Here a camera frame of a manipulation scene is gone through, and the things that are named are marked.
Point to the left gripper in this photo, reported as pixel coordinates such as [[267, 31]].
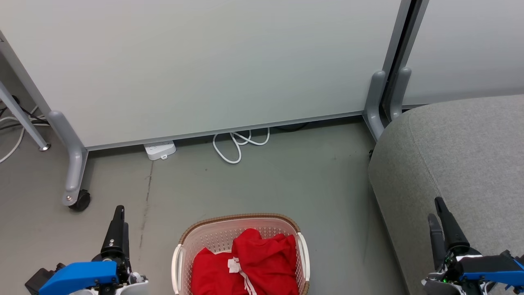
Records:
[[131, 282]]

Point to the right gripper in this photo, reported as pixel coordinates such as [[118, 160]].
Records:
[[444, 282]]

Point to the red garment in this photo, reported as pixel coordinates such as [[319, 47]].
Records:
[[262, 262]]

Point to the grey fabric sofa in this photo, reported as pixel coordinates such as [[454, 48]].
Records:
[[462, 164]]

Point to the black caster wheel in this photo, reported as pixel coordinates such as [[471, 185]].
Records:
[[82, 200]]

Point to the white plastic laundry basket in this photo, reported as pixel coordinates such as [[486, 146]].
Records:
[[213, 235]]

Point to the grey partition foot with caster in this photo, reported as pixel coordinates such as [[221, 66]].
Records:
[[73, 155]]

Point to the white power strip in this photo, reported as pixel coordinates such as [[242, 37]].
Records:
[[159, 150]]

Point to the grey metal table leg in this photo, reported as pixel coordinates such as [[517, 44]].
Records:
[[22, 116]]

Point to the large white partition panel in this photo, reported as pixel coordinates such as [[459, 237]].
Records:
[[196, 61]]

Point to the narrow white partition panel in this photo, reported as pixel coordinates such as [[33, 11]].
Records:
[[470, 45]]

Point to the blue right camera mount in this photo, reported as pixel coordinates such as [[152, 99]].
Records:
[[491, 268]]

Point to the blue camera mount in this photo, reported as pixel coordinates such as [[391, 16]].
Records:
[[77, 276], [491, 268]]

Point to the blue left camera mount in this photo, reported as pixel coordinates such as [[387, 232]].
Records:
[[77, 276]]

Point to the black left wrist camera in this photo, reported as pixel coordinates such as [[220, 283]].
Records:
[[41, 278]]

